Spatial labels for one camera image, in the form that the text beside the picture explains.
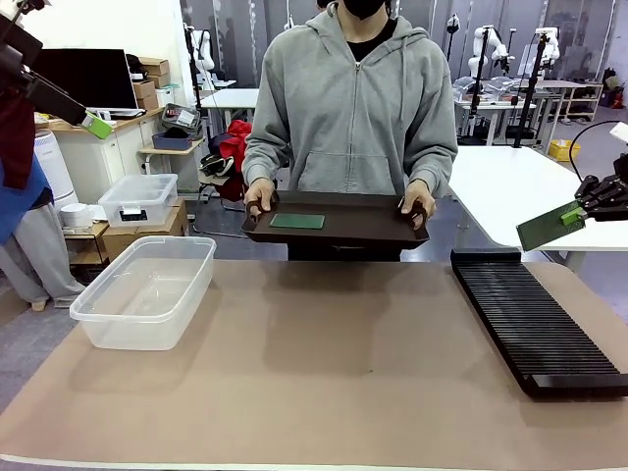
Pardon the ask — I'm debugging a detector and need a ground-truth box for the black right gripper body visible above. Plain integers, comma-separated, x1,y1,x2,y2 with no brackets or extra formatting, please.
607,152,628,222

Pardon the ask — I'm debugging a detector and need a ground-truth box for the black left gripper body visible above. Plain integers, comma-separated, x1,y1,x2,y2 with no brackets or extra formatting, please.
0,14,45,99

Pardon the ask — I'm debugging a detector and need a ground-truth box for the green PCB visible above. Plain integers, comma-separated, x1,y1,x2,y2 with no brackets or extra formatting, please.
268,213,327,231
515,199,588,253

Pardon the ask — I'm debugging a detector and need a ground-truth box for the dark brown tray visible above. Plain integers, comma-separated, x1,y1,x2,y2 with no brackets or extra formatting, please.
240,189,431,251

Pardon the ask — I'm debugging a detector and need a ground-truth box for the gray-sleeved right forearm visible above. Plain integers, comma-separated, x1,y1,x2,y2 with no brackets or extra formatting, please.
242,141,288,187

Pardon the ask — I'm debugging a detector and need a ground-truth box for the gray-sleeved left forearm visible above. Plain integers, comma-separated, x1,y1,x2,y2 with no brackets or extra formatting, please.
404,141,460,190

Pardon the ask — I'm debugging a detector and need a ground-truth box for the person's left hand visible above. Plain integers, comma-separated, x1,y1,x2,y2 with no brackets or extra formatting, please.
399,179,437,222

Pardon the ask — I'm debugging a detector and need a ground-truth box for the person's right hand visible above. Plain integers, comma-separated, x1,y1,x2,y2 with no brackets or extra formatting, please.
243,177,280,220

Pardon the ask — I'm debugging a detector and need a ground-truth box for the black computer monitor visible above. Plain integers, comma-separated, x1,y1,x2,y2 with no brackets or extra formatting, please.
31,47,140,112

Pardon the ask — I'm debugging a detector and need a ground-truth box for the yellow plastic basket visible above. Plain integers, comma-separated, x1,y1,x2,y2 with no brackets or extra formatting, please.
548,139,582,163

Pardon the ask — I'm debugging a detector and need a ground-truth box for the white air purifier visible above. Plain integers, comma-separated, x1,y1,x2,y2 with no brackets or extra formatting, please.
32,130,79,207

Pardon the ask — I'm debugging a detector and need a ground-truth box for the white cabinet with wooden top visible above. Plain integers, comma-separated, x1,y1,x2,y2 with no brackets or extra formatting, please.
48,106,166,205

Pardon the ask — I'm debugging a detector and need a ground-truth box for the person in dark red top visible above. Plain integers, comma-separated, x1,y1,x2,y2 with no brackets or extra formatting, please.
0,90,87,309

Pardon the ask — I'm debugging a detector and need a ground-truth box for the large white table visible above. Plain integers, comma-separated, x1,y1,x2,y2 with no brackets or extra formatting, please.
448,145,628,274

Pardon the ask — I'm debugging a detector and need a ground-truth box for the wooden background table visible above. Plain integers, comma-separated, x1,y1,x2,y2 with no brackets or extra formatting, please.
527,79,604,124

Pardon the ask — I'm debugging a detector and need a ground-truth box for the black slotted rack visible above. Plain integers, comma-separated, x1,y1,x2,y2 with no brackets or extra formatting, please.
449,248,628,399

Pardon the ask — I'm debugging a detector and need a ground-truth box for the black tripod stand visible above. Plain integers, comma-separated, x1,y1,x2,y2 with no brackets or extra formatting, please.
460,26,493,146
509,31,551,149

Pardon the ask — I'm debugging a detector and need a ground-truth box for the white paper roll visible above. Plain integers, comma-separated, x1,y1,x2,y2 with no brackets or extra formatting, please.
59,202,93,230

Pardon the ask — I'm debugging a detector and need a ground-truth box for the small wooden side table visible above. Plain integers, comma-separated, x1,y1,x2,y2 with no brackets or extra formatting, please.
136,139,206,197

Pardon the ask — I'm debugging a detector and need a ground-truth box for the dark gray plastic bin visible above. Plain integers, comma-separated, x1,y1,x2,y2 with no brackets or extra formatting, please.
151,131,193,151

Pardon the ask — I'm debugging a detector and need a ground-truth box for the gray tool case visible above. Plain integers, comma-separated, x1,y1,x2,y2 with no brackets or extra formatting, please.
161,102,203,131

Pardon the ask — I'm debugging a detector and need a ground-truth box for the clear lidded storage box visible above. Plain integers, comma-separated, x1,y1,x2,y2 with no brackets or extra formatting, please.
97,173,180,229

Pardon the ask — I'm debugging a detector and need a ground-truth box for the black-framed low table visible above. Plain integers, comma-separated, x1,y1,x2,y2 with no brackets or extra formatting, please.
63,221,110,285

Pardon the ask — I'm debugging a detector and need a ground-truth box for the large brown cardboard box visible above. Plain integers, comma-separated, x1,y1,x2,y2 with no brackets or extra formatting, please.
101,197,190,262

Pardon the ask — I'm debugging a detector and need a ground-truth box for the white background table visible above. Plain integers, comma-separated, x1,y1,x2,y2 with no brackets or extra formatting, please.
199,87,261,136

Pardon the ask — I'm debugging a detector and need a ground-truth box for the black and white bag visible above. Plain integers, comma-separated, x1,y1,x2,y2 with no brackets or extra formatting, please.
199,154,236,179

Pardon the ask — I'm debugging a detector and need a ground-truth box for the red garment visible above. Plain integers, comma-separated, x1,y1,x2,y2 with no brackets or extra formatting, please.
219,120,255,173

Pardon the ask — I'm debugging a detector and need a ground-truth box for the clear plastic bin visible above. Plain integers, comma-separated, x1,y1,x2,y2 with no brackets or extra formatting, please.
69,235,218,352

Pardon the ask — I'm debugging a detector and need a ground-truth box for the person in gray hoodie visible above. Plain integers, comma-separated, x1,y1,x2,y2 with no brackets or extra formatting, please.
242,0,460,262

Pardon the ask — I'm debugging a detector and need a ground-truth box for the black face mask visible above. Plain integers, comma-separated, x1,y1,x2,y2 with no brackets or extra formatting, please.
342,0,387,21

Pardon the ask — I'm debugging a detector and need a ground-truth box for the thin black cable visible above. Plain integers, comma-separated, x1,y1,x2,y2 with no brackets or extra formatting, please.
568,120,628,183

